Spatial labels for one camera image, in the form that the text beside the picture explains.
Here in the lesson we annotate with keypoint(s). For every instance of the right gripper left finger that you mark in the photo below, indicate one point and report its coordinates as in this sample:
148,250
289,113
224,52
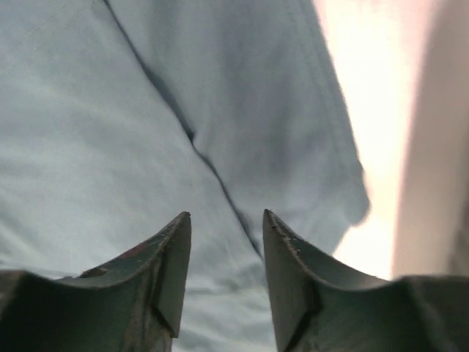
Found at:
131,303

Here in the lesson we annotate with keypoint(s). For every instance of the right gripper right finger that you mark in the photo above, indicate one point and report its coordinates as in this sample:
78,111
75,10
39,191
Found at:
321,304

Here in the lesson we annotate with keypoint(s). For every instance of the grey-blue t shirt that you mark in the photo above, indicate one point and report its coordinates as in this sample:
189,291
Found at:
118,115

